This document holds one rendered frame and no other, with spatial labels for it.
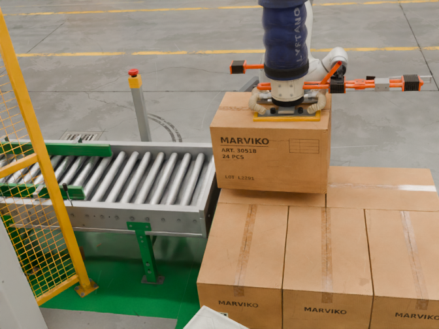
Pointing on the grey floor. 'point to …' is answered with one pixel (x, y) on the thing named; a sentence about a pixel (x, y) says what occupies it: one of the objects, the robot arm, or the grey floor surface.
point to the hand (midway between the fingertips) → (340, 84)
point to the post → (135, 84)
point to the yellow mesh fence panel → (23, 100)
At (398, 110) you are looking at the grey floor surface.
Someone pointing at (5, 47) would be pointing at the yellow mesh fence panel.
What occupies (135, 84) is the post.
